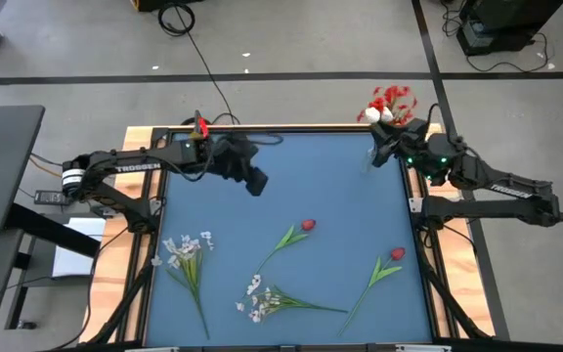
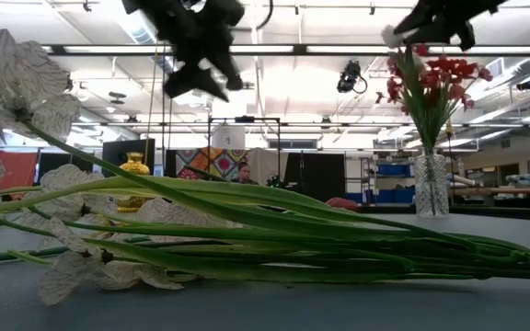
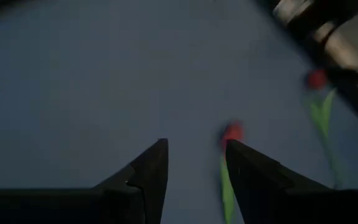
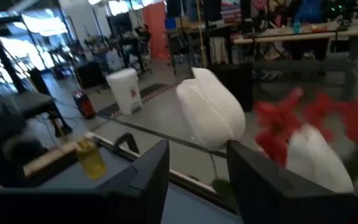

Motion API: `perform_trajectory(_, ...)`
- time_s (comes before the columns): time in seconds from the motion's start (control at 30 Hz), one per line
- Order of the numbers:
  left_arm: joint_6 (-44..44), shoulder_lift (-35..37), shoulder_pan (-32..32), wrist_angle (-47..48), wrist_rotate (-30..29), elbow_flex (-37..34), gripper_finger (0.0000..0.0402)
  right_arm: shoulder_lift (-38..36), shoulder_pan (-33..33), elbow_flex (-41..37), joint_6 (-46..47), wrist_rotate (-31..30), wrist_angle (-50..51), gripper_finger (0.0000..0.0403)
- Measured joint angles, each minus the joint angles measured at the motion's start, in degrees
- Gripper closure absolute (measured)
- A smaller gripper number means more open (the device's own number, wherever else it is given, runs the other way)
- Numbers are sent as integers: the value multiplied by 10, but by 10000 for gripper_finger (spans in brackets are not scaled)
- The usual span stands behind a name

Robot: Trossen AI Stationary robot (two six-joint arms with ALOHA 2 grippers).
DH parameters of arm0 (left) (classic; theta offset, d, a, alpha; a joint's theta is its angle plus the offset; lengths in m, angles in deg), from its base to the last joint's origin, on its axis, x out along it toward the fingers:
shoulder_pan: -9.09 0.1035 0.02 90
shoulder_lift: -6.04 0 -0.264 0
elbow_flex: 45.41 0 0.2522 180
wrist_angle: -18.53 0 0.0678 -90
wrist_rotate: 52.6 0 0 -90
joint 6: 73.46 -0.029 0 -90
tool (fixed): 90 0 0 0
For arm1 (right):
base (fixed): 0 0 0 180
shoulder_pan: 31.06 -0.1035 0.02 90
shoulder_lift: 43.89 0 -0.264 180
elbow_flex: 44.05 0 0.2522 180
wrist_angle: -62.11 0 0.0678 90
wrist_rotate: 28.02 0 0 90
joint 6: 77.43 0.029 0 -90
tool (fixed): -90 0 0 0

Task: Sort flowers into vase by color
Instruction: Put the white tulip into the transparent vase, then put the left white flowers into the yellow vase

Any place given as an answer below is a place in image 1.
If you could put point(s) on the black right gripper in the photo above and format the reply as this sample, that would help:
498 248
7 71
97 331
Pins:
411 139

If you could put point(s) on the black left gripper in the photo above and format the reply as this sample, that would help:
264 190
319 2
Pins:
228 156

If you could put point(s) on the white tulip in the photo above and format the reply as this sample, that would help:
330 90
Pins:
372 115
386 114

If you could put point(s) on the red flower bunch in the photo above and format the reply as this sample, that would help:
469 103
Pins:
391 93

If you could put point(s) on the red tulip with green stem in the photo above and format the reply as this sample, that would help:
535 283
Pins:
308 225
398 253

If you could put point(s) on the white blossom flower bunch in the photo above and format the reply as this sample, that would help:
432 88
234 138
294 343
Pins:
272 300
191 276

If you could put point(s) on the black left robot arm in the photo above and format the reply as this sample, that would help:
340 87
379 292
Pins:
135 159

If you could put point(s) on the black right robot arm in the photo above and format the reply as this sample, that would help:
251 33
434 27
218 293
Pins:
506 193

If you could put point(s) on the clear crystal vase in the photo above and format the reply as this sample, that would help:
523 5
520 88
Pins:
368 155

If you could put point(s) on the blue table mat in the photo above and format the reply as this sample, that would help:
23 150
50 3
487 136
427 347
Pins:
311 195

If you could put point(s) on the black equipment cart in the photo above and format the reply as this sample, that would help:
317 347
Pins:
506 19

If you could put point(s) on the white paper sheet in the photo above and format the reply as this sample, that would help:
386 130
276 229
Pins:
78 244

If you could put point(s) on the black desk leg bar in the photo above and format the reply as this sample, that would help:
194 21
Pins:
52 230

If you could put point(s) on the silver bracket plate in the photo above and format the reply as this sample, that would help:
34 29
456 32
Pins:
415 205

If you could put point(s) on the black table frame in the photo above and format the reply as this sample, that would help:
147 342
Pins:
433 283

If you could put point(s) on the white bracket plate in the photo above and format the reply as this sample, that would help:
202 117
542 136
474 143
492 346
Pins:
423 348
152 349

